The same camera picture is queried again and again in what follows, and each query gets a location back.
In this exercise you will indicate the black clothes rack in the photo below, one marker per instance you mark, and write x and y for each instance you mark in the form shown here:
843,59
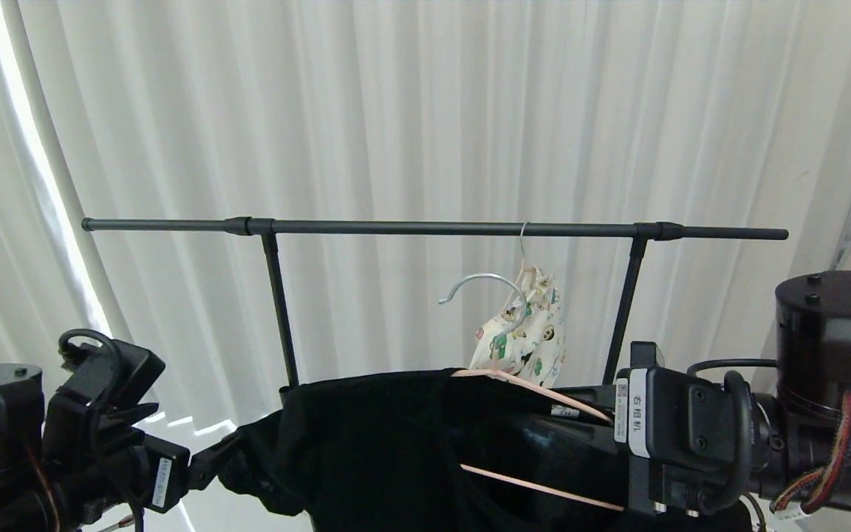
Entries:
433,228

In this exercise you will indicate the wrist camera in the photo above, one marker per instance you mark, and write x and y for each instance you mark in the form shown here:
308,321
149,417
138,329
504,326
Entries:
100,391
684,436

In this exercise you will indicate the cream printed garment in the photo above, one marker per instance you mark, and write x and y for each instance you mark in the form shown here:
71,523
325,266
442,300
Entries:
536,340

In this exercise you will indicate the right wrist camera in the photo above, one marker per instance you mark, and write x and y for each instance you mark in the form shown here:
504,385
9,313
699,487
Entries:
684,436

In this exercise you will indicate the black garment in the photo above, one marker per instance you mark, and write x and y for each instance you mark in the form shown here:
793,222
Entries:
366,443

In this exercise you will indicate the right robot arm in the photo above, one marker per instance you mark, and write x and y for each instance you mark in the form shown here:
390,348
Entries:
832,347

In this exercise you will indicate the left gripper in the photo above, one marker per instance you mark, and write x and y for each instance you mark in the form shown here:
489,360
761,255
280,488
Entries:
130,473

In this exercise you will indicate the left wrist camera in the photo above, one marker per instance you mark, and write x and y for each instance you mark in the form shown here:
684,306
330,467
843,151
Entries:
100,391

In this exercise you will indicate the white curtain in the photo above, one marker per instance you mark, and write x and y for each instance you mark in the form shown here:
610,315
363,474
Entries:
396,111

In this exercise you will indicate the pink clothes hanger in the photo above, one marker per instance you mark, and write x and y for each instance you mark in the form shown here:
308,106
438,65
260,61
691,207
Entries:
522,247
544,484

